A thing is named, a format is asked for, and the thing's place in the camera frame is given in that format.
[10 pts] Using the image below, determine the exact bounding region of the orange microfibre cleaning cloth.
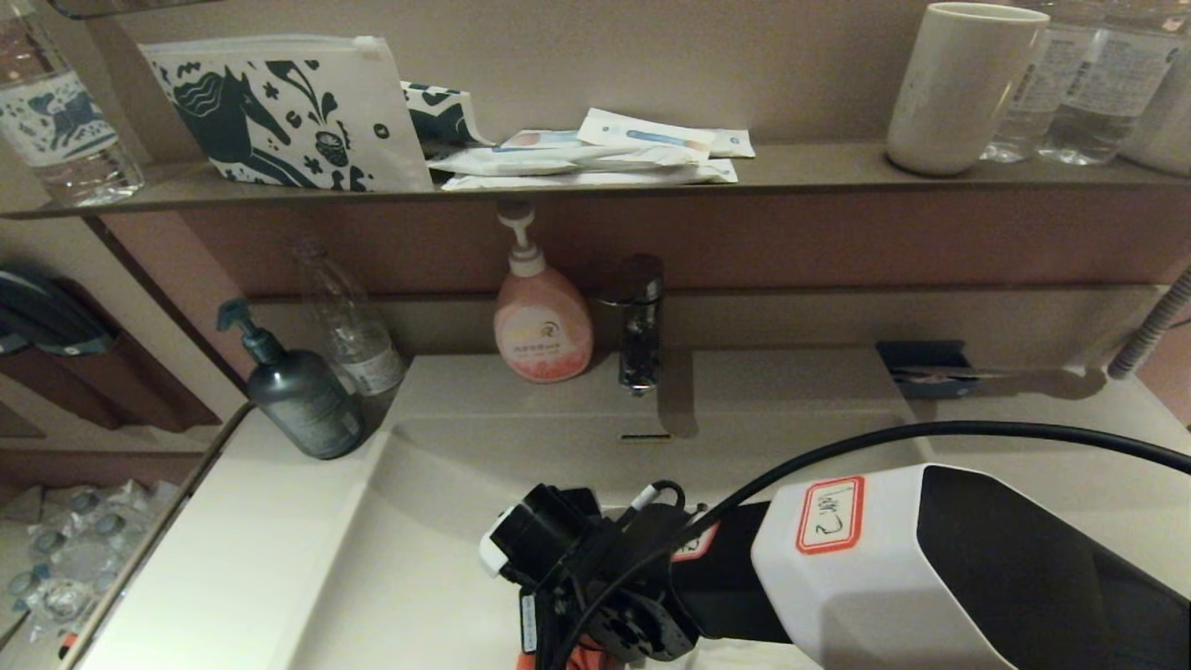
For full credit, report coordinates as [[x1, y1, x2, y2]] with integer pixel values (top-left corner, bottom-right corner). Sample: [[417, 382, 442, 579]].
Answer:
[[516, 647, 620, 670]]

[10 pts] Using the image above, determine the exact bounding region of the chrome sink faucet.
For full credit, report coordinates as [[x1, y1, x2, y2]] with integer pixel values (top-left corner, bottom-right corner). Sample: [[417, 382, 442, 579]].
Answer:
[[595, 254, 665, 396]]

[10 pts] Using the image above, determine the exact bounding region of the white wash basin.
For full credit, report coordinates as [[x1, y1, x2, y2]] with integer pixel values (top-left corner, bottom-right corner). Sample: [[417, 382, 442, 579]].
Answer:
[[79, 352, 1191, 670]]

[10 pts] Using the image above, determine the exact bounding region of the pink soap pump bottle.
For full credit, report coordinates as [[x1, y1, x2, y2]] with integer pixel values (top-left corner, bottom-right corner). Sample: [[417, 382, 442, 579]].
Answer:
[[492, 203, 595, 384]]

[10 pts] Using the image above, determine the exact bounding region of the dark green pump bottle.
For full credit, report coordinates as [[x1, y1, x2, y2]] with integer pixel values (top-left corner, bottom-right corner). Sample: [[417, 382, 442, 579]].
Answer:
[[216, 298, 366, 461]]

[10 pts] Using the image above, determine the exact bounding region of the clear empty plastic bottle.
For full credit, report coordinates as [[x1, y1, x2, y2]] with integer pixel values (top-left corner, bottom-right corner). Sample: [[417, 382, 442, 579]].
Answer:
[[294, 239, 408, 398]]

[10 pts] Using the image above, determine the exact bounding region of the dark blue small box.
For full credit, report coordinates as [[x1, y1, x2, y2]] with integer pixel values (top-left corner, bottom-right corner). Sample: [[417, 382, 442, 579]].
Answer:
[[875, 341, 976, 399]]

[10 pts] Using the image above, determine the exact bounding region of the flat white plastic packet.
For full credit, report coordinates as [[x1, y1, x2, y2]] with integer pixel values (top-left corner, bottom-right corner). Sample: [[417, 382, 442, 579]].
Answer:
[[441, 160, 740, 192]]

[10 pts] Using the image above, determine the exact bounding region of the long white plastic packet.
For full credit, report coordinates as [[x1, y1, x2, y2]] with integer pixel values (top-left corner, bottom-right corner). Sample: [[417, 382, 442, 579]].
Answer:
[[426, 143, 715, 178]]

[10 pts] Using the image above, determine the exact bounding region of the white toothbrush packet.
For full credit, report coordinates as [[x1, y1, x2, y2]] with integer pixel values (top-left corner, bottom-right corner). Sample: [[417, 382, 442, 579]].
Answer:
[[576, 107, 717, 161]]

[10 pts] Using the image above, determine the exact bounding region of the white packet with orange print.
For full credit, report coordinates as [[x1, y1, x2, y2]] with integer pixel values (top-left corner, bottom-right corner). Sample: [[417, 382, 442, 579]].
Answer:
[[500, 129, 594, 152]]

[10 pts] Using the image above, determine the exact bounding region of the brown wooden side shelf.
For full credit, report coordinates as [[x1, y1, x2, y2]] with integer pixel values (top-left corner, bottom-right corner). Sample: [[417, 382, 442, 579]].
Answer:
[[0, 272, 224, 436]]

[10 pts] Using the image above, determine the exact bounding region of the small horse print pouch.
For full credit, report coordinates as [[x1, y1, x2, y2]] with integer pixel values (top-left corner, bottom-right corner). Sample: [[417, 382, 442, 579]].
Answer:
[[401, 81, 492, 156]]

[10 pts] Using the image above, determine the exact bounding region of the shrink-wrapped bottle pack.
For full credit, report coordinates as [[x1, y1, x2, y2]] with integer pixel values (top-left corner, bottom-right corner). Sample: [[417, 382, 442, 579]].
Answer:
[[0, 478, 182, 645]]

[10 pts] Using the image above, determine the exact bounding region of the large horse print zip pouch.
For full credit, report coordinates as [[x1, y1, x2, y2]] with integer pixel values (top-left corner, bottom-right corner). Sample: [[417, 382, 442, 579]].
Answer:
[[138, 34, 435, 194]]

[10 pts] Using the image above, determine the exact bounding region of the beige ceramic cup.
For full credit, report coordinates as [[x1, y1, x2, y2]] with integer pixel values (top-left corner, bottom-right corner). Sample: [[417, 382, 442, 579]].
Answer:
[[1119, 60, 1191, 178], [885, 2, 1050, 178]]

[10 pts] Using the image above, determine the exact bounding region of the dark blue bag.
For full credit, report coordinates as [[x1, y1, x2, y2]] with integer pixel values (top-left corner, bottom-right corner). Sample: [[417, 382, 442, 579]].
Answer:
[[0, 262, 117, 358]]

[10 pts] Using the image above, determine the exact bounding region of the clear water bottle white label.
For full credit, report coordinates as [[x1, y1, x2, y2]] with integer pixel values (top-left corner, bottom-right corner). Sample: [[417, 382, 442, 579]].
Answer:
[[1037, 0, 1191, 168], [983, 0, 1104, 165]]

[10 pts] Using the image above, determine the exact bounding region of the water bottle blue print label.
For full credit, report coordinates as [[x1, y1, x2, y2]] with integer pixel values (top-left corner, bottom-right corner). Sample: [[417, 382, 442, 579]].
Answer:
[[0, 0, 146, 208]]

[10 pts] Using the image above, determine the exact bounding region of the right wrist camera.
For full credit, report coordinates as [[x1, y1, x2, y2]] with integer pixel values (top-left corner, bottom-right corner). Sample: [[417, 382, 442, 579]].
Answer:
[[478, 484, 606, 589]]

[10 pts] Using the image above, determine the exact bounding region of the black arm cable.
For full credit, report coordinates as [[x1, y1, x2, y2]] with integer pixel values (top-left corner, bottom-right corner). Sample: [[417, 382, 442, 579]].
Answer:
[[544, 421, 1191, 670]]

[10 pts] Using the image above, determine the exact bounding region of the brown wall shelf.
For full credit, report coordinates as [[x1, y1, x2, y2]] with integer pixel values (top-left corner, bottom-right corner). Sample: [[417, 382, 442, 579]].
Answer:
[[0, 141, 1191, 221]]

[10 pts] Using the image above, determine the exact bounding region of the grey corrugated hose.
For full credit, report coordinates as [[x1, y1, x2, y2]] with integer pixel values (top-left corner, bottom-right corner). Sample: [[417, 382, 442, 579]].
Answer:
[[1107, 270, 1191, 381]]

